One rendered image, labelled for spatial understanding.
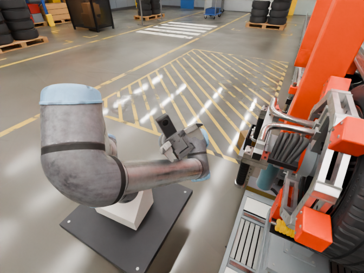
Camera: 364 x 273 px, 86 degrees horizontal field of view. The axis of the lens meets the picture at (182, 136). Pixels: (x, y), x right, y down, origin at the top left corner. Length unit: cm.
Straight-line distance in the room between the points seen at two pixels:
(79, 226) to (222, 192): 111
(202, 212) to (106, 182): 130
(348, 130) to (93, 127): 60
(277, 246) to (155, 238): 71
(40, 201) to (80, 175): 168
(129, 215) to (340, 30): 136
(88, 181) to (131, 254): 87
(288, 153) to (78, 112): 60
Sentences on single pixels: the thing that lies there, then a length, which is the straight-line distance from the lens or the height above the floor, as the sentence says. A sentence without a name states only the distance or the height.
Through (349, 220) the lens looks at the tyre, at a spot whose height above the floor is 94.
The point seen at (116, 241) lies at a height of 30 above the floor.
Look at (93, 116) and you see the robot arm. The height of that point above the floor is 122.
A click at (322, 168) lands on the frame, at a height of 101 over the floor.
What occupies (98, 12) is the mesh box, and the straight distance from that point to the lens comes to 841.
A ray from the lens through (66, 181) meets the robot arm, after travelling 42.
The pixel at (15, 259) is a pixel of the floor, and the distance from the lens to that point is 187.
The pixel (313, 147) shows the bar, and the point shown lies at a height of 94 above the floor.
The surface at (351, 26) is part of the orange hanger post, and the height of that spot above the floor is 128.
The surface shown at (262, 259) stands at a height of 15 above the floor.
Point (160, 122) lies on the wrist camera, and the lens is 67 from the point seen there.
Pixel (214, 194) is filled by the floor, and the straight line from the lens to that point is 177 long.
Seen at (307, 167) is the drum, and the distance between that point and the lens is 91.
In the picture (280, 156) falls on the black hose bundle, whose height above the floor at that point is 99.
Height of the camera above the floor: 143
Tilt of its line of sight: 39 degrees down
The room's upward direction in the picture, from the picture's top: straight up
